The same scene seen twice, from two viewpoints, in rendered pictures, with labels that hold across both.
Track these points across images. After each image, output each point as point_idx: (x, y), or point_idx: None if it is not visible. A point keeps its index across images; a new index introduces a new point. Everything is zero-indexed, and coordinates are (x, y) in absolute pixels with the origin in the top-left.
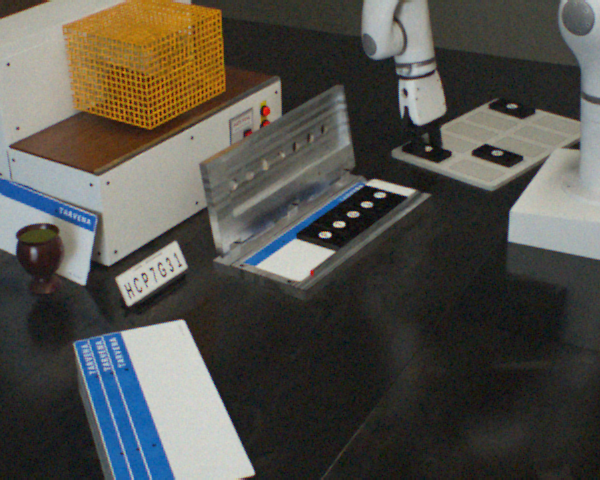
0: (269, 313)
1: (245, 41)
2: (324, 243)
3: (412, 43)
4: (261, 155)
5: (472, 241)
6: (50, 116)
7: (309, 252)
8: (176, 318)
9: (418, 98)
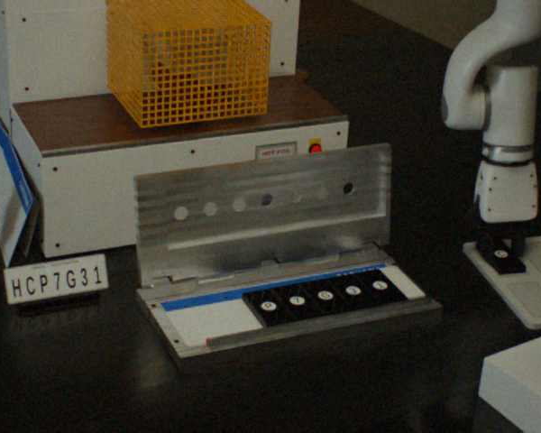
0: (129, 367)
1: None
2: (258, 315)
3: (498, 121)
4: (234, 192)
5: (436, 378)
6: (74, 87)
7: (236, 318)
8: (41, 335)
9: (492, 189)
